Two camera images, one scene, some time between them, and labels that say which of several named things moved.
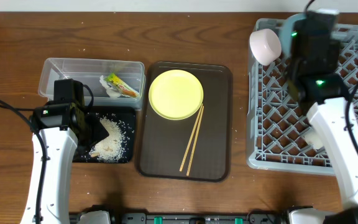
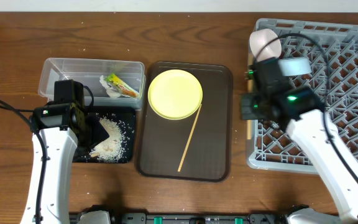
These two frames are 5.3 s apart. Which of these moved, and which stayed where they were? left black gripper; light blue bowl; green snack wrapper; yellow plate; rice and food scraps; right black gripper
Moved: light blue bowl; right black gripper
Stayed: green snack wrapper; yellow plate; left black gripper; rice and food scraps
